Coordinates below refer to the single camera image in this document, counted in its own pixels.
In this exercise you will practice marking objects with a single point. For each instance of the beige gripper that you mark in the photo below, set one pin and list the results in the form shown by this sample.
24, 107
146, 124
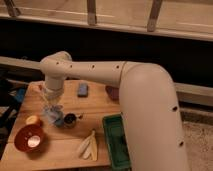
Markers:
51, 95

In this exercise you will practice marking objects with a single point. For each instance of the white grey towel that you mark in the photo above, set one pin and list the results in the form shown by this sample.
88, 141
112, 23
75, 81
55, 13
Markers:
51, 109

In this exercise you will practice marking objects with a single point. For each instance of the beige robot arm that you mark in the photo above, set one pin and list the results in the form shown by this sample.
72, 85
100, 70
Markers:
148, 102

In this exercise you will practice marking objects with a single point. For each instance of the blue plastic cup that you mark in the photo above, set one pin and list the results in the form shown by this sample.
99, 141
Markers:
57, 119

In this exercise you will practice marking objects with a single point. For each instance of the small metal cup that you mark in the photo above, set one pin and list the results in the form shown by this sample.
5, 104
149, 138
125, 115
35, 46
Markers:
70, 119

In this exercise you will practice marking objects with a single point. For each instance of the blue object at left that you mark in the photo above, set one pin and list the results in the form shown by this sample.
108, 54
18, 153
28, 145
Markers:
20, 94

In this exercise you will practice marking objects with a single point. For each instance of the blue sponge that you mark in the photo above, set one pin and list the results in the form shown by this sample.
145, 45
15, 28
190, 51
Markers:
82, 90

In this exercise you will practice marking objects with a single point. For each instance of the red bowl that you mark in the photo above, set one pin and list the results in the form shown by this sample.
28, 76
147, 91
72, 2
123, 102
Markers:
29, 138

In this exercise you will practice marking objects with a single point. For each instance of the peeled banana skin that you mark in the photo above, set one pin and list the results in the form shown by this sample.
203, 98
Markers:
88, 147

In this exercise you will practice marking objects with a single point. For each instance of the purple bowl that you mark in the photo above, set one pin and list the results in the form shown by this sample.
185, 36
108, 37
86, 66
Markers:
112, 92

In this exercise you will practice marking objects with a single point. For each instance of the green plastic tray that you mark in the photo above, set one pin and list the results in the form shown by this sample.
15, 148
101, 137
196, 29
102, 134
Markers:
116, 142

